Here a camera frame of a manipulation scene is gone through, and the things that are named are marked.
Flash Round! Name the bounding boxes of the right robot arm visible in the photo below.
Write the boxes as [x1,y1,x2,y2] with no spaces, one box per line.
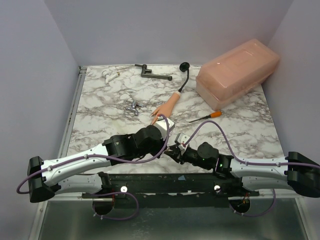
[165,142,320,198]

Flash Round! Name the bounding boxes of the black mounting rail base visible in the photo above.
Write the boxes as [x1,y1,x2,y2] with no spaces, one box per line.
[82,173,259,209]

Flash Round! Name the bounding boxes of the pink plastic storage box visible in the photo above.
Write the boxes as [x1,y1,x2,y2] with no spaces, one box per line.
[196,39,280,111]

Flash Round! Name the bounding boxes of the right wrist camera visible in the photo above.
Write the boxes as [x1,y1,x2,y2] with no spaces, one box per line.
[174,132,190,150]

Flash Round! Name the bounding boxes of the chrome faucet tap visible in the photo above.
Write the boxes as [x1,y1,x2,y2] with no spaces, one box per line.
[125,100,145,116]

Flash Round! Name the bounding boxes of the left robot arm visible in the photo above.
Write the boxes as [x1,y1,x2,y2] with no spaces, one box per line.
[27,123,173,203]

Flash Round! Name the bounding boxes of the mannequin practice hand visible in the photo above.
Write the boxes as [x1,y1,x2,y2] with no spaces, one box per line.
[150,91,181,125]

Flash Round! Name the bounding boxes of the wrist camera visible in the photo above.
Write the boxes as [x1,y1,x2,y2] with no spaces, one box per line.
[153,116,175,139]
[174,132,190,150]

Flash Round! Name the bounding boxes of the dark bronze faucet handle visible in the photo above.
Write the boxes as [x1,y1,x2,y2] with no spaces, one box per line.
[134,63,173,81]

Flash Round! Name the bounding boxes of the white plastic faucet tap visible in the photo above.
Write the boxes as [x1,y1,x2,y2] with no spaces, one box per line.
[101,70,120,84]

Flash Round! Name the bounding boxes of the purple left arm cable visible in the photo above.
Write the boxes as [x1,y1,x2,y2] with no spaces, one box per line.
[16,113,171,221]

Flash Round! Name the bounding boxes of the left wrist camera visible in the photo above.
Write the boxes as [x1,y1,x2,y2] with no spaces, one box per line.
[153,116,175,139]

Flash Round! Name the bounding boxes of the orange handled screwdriver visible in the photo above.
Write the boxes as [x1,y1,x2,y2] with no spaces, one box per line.
[189,111,222,123]

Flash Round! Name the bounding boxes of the black flexible stand with base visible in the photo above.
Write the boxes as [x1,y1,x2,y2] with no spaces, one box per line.
[178,61,191,93]

